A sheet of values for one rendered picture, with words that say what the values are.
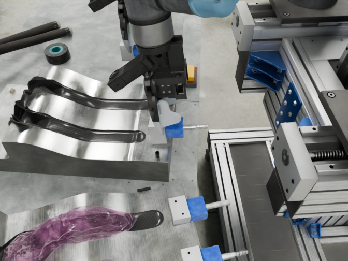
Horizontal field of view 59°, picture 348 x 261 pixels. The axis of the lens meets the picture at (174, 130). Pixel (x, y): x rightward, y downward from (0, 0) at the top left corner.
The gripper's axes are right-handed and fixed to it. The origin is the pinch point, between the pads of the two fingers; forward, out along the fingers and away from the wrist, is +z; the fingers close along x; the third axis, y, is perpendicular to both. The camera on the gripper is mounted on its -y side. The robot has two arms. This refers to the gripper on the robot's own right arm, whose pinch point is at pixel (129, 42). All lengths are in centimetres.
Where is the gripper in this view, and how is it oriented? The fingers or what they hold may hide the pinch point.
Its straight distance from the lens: 92.5
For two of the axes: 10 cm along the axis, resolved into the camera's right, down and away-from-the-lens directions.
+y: 10.0, 0.5, -0.5
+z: 0.0, 6.3, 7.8
